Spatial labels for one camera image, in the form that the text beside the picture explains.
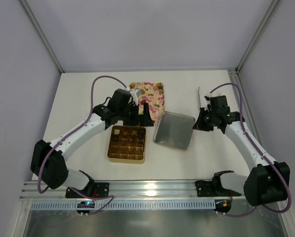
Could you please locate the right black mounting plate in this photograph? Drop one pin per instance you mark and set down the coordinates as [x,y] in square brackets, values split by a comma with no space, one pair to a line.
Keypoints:
[213,189]

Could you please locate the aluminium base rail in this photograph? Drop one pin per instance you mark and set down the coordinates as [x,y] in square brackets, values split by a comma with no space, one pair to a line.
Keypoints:
[124,189]

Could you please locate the metal tongs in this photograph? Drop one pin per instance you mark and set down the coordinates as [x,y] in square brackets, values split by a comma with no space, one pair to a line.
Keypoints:
[199,100]

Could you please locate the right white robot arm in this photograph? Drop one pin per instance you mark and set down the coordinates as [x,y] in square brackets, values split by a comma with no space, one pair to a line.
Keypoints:
[268,180]

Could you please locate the black mounting plate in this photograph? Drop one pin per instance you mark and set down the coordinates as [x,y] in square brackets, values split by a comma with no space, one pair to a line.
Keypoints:
[213,189]
[92,190]

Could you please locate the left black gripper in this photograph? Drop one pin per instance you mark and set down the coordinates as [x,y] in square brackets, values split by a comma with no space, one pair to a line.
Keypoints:
[139,119]

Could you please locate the gold chocolate box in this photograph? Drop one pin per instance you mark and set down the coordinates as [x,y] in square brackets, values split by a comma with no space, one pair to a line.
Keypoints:
[129,146]

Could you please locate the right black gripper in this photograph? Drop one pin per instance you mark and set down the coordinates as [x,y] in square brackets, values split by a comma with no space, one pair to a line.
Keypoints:
[201,120]

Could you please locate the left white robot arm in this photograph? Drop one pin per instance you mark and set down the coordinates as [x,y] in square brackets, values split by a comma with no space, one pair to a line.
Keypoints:
[49,158]

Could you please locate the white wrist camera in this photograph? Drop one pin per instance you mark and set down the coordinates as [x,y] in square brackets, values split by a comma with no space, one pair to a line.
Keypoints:
[208,97]
[135,93]

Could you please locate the floral tray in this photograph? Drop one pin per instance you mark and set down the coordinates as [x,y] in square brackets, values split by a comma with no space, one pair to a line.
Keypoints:
[151,93]

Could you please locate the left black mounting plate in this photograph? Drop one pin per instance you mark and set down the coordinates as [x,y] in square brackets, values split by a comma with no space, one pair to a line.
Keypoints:
[92,190]

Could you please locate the white chocolate piece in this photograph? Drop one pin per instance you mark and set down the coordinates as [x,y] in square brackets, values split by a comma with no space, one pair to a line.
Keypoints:
[116,132]

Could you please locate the perforated cable duct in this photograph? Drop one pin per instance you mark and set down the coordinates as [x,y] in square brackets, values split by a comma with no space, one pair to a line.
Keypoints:
[125,204]

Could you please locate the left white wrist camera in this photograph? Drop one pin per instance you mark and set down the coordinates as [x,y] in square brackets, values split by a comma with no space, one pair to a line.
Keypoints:
[135,93]

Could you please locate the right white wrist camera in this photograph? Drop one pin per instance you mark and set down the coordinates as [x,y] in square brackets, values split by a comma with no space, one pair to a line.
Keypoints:
[208,97]

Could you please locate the silver tin lid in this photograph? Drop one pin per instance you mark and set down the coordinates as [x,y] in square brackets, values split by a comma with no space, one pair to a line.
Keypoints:
[174,130]

